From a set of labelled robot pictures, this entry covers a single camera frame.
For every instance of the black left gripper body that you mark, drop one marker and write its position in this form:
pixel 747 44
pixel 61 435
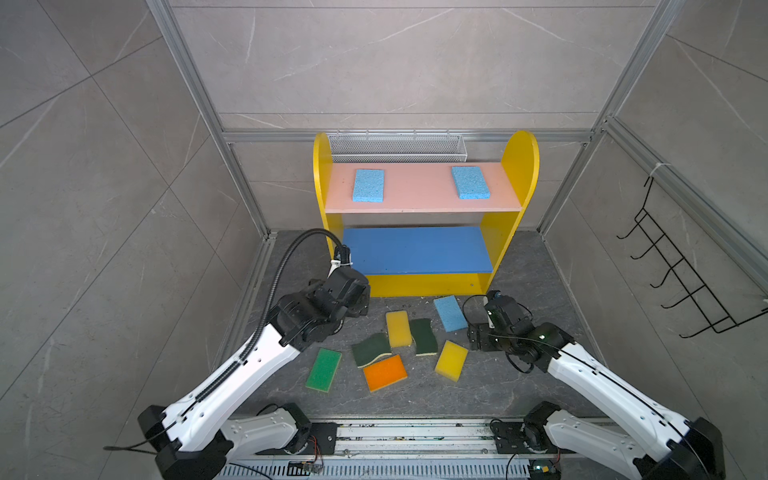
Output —
pixel 361 306

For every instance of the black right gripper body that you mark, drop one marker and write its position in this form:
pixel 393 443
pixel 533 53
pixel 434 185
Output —
pixel 489 339

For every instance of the blue sponge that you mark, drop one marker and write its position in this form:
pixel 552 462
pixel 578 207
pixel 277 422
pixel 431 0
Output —
pixel 368 186
pixel 450 314

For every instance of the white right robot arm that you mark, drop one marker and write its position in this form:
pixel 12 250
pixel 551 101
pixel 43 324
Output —
pixel 649 440

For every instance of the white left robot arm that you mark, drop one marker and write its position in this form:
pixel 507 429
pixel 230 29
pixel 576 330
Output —
pixel 195 437

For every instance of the yellow shelf unit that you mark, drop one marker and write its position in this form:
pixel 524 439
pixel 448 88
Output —
pixel 422 240

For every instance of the dark green sponge curved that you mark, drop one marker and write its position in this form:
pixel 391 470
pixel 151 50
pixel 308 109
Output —
pixel 371 349

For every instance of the yellow sponge right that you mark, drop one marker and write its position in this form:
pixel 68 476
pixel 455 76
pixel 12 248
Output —
pixel 451 361

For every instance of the yellow sponge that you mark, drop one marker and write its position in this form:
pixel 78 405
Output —
pixel 398 329
pixel 451 361

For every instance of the yellow sponge centre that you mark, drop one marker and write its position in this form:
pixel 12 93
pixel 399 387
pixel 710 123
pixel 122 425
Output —
pixel 398 329

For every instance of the dark green sponge upright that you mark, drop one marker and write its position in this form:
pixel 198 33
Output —
pixel 424 337

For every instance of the orange sponge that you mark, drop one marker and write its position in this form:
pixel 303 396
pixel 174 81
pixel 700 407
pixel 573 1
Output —
pixel 385 373

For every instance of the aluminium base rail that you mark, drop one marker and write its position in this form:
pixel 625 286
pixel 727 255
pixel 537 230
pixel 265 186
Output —
pixel 463 448

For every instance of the black wire hook rack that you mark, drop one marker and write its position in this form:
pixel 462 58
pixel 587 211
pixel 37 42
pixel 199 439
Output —
pixel 696 291

